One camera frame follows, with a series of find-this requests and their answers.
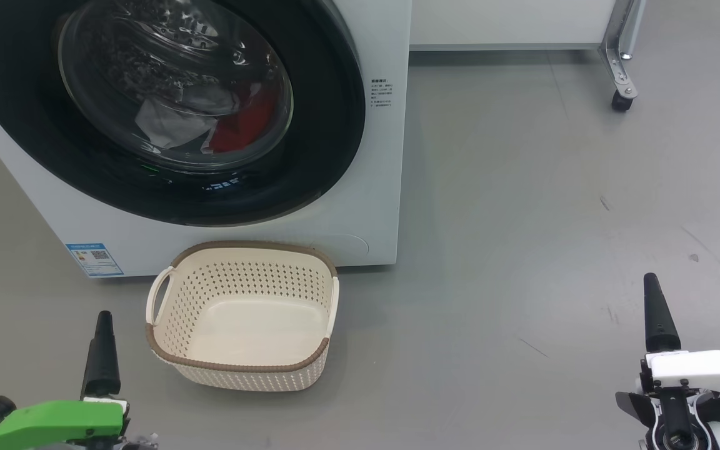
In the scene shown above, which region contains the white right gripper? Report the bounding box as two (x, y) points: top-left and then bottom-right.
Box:
(615, 272), (720, 450)

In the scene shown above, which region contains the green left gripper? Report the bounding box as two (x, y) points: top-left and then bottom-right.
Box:
(0, 311), (131, 450)

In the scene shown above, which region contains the white and red garment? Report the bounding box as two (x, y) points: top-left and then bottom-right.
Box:
(134, 84), (240, 151)

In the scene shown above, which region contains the plain red garment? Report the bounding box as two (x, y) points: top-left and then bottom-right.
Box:
(209, 87), (278, 154)

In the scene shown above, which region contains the washing machine door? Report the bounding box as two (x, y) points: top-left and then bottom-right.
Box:
(0, 0), (367, 227)

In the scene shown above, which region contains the cream perforated laundry basket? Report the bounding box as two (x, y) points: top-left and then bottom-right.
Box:
(146, 241), (340, 393)

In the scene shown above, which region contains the white front-load washing machine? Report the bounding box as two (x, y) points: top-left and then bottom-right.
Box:
(0, 0), (413, 279)

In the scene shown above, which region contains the blue energy label sticker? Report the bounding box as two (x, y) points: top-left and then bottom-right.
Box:
(65, 242), (125, 278)

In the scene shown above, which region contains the silver metal frame leg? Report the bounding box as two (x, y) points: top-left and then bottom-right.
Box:
(597, 0), (648, 101)

